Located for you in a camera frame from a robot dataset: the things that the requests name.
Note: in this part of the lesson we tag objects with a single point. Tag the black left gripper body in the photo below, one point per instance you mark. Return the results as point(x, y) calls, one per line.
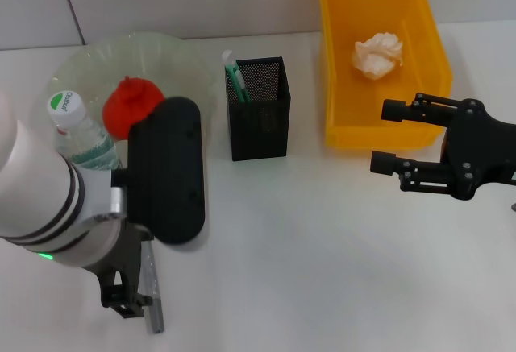
point(121, 263)

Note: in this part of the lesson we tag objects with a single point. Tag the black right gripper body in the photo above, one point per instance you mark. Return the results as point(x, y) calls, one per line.
point(479, 150)

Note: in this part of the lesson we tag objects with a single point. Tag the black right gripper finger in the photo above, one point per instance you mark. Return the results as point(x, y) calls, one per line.
point(395, 110)
point(383, 162)

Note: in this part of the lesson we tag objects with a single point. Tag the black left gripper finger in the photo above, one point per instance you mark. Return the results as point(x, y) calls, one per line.
point(125, 303)

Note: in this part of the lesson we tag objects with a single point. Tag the gray marker pen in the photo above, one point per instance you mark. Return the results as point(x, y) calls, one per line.
point(155, 315)

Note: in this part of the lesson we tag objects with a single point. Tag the white paper ball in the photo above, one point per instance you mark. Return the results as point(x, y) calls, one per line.
point(379, 54)

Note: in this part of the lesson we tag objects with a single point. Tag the green utility knife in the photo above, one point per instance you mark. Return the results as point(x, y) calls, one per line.
point(238, 84)

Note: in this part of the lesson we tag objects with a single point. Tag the orange fruit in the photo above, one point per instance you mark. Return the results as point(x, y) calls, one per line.
point(129, 102)

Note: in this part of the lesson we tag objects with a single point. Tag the clear bottle with green label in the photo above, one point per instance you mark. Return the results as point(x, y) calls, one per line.
point(68, 110)

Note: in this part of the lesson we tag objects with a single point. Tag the black mesh pen holder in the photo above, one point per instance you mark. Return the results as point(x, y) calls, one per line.
point(258, 134)

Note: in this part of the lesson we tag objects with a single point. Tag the pale green glass fruit plate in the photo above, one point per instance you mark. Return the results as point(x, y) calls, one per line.
point(185, 70)

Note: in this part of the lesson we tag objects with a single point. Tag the yellow plastic bin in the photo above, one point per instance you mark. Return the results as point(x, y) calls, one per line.
point(363, 17)

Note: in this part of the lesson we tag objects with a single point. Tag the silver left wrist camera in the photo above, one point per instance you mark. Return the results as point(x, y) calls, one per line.
point(169, 175)

